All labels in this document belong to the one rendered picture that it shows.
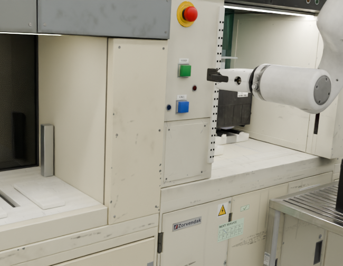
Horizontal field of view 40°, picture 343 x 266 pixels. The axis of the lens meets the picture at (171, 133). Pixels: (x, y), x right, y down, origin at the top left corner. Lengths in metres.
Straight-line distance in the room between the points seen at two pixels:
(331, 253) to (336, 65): 1.22
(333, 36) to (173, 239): 0.74
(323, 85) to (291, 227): 0.94
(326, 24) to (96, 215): 0.71
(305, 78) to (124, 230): 0.63
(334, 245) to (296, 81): 1.27
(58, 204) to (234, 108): 0.93
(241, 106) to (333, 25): 1.00
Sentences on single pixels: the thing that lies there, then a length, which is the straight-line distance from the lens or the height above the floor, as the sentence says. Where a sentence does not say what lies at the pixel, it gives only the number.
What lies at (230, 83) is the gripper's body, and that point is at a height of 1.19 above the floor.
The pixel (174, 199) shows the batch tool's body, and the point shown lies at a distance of 1.37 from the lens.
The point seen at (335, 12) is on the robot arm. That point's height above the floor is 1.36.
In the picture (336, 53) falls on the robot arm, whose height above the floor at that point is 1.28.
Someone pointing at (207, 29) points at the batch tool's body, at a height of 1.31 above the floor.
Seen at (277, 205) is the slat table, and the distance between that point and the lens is 1.64.
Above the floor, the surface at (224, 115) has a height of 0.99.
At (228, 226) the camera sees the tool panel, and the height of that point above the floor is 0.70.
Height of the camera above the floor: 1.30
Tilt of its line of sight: 12 degrees down
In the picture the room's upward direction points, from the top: 3 degrees clockwise
